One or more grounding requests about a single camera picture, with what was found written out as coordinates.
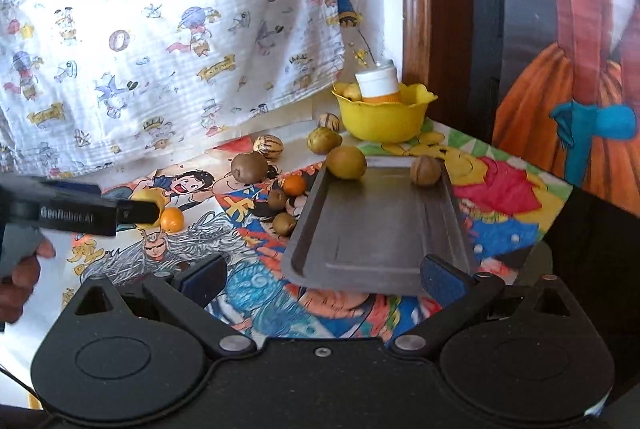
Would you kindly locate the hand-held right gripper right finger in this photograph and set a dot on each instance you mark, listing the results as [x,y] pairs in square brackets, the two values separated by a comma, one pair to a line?
[442,281]

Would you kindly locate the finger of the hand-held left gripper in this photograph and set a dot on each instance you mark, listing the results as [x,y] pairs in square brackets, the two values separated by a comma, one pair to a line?
[140,212]

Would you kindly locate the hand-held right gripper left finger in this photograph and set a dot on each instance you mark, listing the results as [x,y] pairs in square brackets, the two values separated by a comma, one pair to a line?
[205,276]

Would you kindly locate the small yellow fruit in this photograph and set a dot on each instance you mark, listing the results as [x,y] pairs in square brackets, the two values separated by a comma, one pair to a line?
[150,195]

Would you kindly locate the grey rectangular tray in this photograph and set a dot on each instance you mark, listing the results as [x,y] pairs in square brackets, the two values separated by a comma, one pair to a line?
[380,219]

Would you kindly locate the person's left hand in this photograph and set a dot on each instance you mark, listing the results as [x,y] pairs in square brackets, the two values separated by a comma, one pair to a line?
[22,289]

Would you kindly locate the small orange fruit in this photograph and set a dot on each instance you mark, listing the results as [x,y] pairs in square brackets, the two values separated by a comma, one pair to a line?
[172,218]
[294,185]

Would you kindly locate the small olive-brown fruit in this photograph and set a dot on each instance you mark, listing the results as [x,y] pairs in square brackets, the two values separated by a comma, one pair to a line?
[283,223]

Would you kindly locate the small brown fruit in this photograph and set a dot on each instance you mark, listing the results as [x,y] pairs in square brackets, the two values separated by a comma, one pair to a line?
[276,198]

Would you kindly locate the colourful cartoon printed tablecloth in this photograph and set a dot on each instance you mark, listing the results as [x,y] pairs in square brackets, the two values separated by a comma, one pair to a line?
[500,189]

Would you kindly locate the brown kiwi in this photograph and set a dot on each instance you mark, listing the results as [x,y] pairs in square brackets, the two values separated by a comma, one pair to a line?
[249,166]

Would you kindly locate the striped pale melon fruit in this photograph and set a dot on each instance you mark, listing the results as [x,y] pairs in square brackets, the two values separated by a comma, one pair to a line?
[268,143]
[329,121]

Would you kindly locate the large yellow-green fruit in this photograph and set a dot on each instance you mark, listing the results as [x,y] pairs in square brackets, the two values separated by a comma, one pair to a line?
[346,162]

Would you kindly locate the yellow flower-shaped bowl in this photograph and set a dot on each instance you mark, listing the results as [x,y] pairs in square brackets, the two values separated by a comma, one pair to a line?
[380,121]

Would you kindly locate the yellow-green round fruit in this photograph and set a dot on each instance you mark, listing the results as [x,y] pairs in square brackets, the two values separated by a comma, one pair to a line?
[324,139]

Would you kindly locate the white cartoon printed curtain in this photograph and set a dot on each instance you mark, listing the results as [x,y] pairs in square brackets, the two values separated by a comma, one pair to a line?
[150,19]

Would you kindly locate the yellow fruit in bowl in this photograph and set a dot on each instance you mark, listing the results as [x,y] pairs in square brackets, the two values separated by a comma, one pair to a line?
[351,92]

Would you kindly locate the wall poster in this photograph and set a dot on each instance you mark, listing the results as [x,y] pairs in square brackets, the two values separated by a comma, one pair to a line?
[575,59]

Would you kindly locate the brown wooden frame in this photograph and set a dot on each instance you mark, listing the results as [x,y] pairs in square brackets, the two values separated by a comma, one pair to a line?
[425,9]

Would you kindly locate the black frame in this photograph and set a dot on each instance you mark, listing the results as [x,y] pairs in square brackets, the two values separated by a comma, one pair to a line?
[485,9]

